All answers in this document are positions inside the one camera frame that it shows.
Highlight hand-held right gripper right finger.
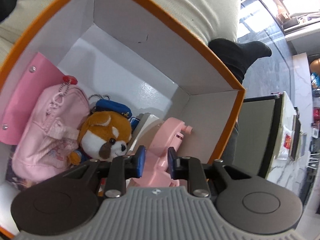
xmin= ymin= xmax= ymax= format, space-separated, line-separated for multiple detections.
xmin=167 ymin=147 xmax=253 ymax=199

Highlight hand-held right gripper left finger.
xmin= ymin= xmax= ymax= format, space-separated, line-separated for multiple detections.
xmin=64 ymin=145 xmax=147 ymax=199

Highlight white and pink case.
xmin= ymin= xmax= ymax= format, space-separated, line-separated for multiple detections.
xmin=126 ymin=112 xmax=194 ymax=188

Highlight blue card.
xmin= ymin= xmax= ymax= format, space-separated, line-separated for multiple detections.
xmin=130 ymin=117 xmax=141 ymax=133

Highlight brown plush toy keychain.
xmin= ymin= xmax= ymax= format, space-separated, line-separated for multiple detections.
xmin=69 ymin=94 xmax=133 ymax=167

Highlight orange cardboard box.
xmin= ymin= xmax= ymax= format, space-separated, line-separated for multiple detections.
xmin=0 ymin=0 xmax=247 ymax=238

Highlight pink fabric pouch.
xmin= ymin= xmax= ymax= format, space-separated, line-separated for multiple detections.
xmin=11 ymin=75 xmax=92 ymax=183

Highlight pink leather folder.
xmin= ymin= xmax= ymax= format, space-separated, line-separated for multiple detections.
xmin=0 ymin=52 xmax=66 ymax=146

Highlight marble coffee table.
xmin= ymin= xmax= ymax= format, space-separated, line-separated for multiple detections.
xmin=234 ymin=91 xmax=320 ymax=207

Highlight plastic bag with red packet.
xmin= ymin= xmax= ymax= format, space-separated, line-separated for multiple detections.
xmin=274 ymin=125 xmax=296 ymax=161

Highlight black notebook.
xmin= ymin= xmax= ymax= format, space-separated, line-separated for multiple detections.
xmin=287 ymin=107 xmax=302 ymax=161

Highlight person's right leg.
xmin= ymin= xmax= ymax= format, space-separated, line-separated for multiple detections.
xmin=208 ymin=38 xmax=273 ymax=180

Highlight white marble console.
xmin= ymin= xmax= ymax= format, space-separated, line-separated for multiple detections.
xmin=291 ymin=52 xmax=320 ymax=140

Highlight beige sofa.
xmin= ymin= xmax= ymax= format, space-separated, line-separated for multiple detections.
xmin=0 ymin=0 xmax=242 ymax=46

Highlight snack packets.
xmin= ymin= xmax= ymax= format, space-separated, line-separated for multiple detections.
xmin=310 ymin=72 xmax=320 ymax=90

